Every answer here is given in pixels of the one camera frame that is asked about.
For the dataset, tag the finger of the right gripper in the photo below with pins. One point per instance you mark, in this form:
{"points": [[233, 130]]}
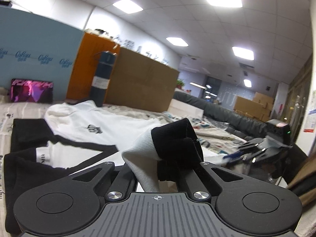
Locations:
{"points": [[235, 155]]}

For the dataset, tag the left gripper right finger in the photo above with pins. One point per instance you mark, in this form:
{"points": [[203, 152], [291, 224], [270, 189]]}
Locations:
{"points": [[194, 187]]}

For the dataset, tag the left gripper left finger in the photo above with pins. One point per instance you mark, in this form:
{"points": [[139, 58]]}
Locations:
{"points": [[122, 185]]}

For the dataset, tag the white and black hoodie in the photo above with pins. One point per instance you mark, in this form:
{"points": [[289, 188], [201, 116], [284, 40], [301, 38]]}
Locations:
{"points": [[37, 140]]}

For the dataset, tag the dark grey sofa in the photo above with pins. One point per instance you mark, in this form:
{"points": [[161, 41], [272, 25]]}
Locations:
{"points": [[239, 125]]}

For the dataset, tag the patterned beige bed sheet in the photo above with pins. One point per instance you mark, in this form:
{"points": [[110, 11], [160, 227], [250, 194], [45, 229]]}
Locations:
{"points": [[158, 154]]}

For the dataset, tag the stacked brown cartons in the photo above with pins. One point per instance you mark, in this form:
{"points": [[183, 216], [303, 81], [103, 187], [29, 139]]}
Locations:
{"points": [[259, 108]]}

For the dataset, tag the brown cardboard box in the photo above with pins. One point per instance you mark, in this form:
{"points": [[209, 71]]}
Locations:
{"points": [[140, 82]]}

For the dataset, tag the dark blue thermos bottle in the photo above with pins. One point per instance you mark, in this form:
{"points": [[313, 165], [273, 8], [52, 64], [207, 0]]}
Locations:
{"points": [[101, 78]]}

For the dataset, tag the orange cardboard panel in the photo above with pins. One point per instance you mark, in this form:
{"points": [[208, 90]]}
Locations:
{"points": [[86, 63]]}

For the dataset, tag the light blue foam board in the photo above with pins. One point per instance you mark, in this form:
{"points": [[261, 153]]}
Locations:
{"points": [[37, 48]]}

